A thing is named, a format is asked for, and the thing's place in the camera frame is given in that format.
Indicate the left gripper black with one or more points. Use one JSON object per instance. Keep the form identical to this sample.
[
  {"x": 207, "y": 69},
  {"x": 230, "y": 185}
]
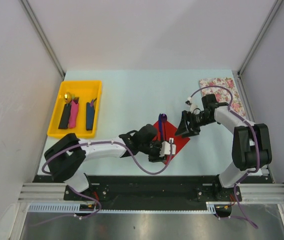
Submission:
[{"x": 156, "y": 158}]

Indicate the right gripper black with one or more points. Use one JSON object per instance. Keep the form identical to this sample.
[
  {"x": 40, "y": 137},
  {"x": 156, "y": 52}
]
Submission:
[{"x": 184, "y": 129}]

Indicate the red paper napkin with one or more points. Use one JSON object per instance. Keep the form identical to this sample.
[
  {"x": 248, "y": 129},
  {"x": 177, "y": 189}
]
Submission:
[{"x": 169, "y": 132}]

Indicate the purple plastic spoon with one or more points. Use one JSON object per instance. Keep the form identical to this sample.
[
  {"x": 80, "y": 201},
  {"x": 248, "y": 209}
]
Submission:
[{"x": 163, "y": 118}]

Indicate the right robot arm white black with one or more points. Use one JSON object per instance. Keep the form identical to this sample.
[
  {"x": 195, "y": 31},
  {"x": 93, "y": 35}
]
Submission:
[{"x": 251, "y": 147}]

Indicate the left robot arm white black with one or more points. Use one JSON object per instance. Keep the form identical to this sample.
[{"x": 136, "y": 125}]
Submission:
[{"x": 64, "y": 159}]

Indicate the navy napkin roll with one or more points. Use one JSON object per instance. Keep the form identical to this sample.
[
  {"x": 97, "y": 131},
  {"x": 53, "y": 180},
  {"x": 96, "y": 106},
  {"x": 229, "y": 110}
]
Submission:
[{"x": 90, "y": 113}]

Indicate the pink napkin roll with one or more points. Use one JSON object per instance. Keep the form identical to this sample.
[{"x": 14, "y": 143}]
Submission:
[{"x": 73, "y": 114}]

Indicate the black napkin roll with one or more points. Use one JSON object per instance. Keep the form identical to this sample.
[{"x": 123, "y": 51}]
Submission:
[{"x": 64, "y": 120}]

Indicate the floral placemat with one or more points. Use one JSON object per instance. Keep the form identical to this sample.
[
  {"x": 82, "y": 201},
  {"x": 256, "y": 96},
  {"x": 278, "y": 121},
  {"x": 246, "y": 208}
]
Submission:
[{"x": 218, "y": 86}]

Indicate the yellow plastic tray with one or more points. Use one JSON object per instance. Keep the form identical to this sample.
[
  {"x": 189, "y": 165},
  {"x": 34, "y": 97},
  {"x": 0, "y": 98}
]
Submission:
[{"x": 83, "y": 91}]

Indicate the gold spoon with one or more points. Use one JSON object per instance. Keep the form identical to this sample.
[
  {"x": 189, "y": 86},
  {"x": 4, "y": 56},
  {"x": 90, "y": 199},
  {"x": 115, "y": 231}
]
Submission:
[{"x": 68, "y": 97}]

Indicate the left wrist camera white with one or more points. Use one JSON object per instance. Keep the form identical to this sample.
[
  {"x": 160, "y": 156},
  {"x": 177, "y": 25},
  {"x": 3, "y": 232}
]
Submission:
[{"x": 168, "y": 148}]

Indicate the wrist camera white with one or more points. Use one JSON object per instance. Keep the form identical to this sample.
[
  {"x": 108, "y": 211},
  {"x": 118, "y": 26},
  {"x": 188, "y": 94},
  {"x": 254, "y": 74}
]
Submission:
[
  {"x": 193, "y": 108},
  {"x": 168, "y": 148}
]

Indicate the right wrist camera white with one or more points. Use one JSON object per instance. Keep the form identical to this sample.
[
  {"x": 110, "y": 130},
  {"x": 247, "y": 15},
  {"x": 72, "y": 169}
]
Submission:
[{"x": 193, "y": 108}]

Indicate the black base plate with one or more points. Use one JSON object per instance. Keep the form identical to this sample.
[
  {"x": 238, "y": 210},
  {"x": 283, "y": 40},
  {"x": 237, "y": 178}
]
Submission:
[{"x": 128, "y": 204}]

